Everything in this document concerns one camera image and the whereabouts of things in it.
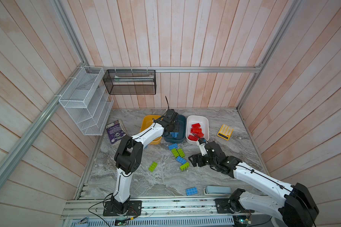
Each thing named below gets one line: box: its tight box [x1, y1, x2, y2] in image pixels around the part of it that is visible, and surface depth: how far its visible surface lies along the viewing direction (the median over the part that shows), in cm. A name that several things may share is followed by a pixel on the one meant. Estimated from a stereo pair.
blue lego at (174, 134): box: [169, 131, 179, 138], surface depth 102 cm
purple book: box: [105, 119, 127, 146], surface depth 106 cm
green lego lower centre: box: [179, 161, 190, 172], surface depth 88 cm
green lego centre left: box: [170, 148, 180, 158], surface depth 95 cm
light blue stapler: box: [203, 185, 232, 196], surface depth 80 cm
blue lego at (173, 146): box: [168, 142, 179, 151], surface depth 99 cm
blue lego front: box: [185, 186, 198, 197], surface depth 80 cm
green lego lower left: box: [148, 161, 159, 173], surface depth 90 cm
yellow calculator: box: [216, 123, 234, 141], surface depth 106 cm
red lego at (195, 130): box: [190, 128, 202, 134], surface depth 103 cm
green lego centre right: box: [176, 148, 186, 158], surface depth 95 cm
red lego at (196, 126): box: [190, 122, 202, 131], surface depth 109 cm
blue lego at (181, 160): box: [176, 156, 188, 165], surface depth 91 cm
